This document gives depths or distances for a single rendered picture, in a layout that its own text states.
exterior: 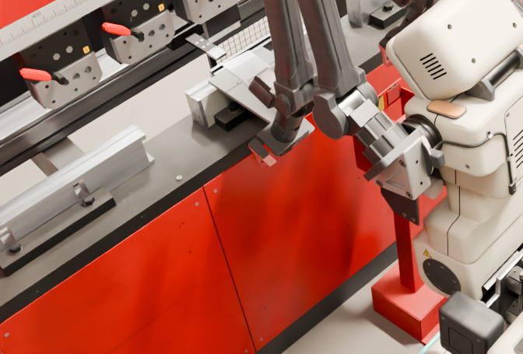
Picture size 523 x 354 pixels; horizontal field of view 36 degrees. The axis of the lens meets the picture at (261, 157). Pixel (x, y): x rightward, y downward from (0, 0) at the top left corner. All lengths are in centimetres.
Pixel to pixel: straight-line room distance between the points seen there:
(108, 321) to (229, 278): 38
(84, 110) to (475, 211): 107
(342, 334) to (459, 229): 104
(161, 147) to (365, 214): 76
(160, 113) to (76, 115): 149
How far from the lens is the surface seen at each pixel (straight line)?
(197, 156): 204
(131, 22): 185
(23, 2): 171
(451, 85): 147
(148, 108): 373
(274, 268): 239
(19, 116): 220
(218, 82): 205
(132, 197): 200
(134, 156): 202
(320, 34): 141
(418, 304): 259
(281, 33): 150
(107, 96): 224
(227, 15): 204
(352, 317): 272
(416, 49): 147
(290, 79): 154
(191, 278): 219
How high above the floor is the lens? 220
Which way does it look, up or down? 42 degrees down
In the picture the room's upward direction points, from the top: 14 degrees counter-clockwise
